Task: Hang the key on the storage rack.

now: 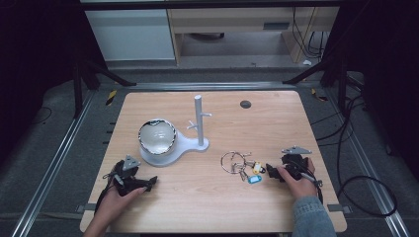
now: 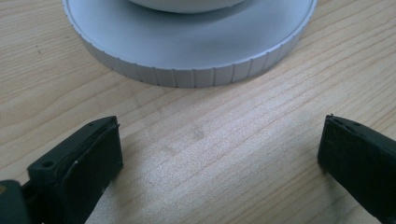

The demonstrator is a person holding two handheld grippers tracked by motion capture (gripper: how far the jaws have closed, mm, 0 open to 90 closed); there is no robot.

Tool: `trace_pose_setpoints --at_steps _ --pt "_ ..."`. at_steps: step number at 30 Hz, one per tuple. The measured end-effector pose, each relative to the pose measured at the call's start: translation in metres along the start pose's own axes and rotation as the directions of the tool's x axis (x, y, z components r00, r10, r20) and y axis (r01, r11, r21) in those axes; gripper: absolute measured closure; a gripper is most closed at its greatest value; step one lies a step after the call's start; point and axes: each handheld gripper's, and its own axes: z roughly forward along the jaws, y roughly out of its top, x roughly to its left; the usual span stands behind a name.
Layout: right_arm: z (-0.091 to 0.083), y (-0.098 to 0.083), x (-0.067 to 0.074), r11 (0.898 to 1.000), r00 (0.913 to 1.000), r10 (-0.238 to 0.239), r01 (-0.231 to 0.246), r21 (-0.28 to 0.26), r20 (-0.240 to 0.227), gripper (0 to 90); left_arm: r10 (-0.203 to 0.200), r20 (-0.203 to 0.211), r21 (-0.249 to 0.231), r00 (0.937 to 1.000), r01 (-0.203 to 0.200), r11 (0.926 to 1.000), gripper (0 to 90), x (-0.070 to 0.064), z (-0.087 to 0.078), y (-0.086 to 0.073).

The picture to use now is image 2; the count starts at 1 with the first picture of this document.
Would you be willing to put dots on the white bowl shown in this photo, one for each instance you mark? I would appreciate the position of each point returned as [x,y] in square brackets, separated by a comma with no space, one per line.
[186,4]

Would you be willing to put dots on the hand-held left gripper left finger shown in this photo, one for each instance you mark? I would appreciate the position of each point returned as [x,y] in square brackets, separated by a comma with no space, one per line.
[81,168]

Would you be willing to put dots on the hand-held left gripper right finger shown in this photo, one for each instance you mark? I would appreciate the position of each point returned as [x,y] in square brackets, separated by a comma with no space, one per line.
[358,161]

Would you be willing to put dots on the round grey ribbed tray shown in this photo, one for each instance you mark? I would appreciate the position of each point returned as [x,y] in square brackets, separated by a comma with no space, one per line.
[186,43]

